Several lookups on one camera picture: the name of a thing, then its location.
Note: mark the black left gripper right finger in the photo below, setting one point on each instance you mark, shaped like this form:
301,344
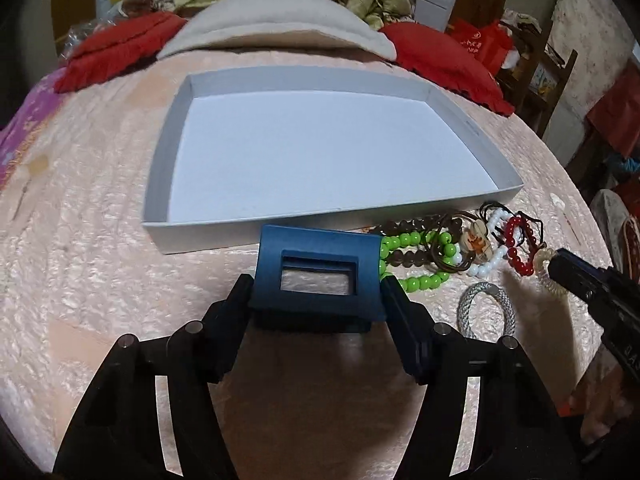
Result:
519,434

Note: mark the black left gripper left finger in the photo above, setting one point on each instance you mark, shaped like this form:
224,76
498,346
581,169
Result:
115,433

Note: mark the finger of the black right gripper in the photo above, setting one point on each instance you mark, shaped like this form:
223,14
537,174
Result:
579,277

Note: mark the blue plastic hair claw clip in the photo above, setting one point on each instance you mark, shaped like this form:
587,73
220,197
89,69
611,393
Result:
317,281

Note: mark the white shell hairpin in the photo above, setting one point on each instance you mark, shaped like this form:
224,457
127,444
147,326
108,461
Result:
561,212

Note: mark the wooden chair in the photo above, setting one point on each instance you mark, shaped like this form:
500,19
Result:
533,76

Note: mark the red shopping bag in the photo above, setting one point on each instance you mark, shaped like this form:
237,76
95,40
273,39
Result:
489,45

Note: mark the right red ruffled cushion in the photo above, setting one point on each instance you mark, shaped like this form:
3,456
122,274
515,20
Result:
438,58

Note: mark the red ruffled cushion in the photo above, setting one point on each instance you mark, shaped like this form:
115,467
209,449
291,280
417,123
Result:
438,58
118,49

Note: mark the white cardboard tray box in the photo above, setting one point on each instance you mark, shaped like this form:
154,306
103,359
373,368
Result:
323,147

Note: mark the purple floral sheet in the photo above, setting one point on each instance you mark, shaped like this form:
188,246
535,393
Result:
40,105

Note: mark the beige pillow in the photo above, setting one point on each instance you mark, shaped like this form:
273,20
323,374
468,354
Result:
278,24

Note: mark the left red ruffled cushion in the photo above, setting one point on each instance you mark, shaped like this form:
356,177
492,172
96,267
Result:
118,49

